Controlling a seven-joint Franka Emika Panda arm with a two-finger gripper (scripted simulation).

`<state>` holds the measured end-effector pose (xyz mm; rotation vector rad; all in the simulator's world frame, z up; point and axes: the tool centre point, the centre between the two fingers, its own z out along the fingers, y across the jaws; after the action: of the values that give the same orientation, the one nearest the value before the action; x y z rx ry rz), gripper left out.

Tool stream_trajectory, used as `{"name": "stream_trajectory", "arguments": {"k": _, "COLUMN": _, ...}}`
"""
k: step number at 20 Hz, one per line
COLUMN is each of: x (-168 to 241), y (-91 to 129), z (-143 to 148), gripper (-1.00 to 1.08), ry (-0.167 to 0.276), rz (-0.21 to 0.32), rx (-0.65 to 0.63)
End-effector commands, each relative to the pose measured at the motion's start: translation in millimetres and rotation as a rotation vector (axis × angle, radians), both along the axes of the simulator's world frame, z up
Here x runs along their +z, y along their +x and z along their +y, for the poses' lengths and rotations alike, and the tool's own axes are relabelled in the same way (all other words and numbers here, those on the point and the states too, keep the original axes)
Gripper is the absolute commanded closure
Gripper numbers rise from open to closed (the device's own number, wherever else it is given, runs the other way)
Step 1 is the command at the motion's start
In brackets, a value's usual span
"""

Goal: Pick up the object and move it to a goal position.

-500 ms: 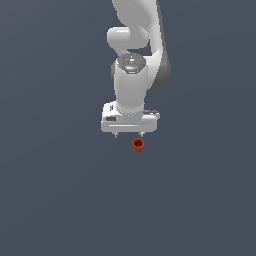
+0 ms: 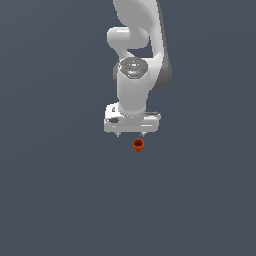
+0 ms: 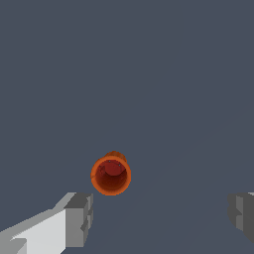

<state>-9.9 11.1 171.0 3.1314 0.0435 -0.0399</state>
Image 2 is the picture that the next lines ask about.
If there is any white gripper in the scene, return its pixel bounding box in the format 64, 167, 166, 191
103, 103, 162, 138

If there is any small orange cup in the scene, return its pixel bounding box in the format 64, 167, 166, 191
132, 138, 145, 153

